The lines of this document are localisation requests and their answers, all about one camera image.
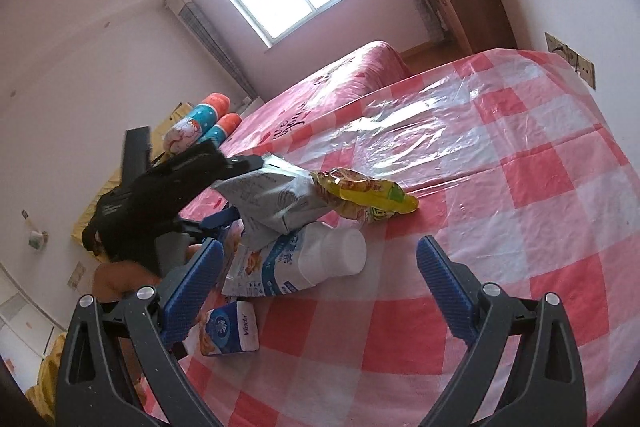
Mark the white cabinet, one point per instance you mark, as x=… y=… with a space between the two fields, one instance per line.
x=25 y=322

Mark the white plastic bottle blue label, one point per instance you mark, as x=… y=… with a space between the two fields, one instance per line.
x=320 y=257

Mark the blue orange bolster pillow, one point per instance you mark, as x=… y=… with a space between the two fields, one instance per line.
x=225 y=129
x=192 y=127

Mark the red checked tablecloth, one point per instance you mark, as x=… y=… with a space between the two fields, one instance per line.
x=500 y=207

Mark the wall socket panel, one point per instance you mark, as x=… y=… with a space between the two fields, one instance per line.
x=582 y=69

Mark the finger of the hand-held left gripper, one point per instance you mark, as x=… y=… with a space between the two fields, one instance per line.
x=245 y=164
x=220 y=221

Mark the white milk carton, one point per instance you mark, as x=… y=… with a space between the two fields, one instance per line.
x=280 y=202

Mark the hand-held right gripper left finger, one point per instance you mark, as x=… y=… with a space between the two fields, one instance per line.
x=200 y=277

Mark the wall switch plate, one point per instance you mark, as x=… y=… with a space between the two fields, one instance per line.
x=76 y=274

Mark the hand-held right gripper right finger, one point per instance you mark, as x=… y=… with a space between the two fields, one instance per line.
x=445 y=287

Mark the pink printed bed blanket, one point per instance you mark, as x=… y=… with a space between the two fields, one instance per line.
x=325 y=87

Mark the person's left hand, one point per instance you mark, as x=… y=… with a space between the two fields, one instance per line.
x=120 y=284

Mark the grey curtain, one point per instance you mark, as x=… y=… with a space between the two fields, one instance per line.
x=210 y=37

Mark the white blue snack packet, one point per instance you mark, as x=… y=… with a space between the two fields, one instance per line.
x=232 y=327

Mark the yellow snack wrapper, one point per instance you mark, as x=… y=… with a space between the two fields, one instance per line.
x=370 y=192

